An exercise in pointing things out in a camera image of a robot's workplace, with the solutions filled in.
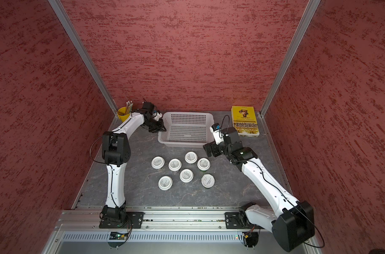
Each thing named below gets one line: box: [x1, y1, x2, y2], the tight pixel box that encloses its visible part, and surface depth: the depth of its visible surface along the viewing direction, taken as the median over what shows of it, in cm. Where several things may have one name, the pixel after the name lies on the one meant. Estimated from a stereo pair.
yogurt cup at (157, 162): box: [151, 156, 165, 170], surface depth 88 cm
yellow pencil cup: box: [117, 101, 134, 123], surface depth 108 cm
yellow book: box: [231, 105, 260, 138], surface depth 116 cm
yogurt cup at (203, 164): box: [196, 157, 212, 171], surface depth 88 cm
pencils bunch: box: [125, 100, 134, 115], surface depth 105 cm
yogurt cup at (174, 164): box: [168, 158, 182, 172], surface depth 87 cm
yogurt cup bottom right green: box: [200, 173, 216, 189], surface depth 82 cm
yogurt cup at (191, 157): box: [184, 151, 198, 165], surface depth 91 cm
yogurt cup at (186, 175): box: [179, 168, 195, 184], surface depth 83 cm
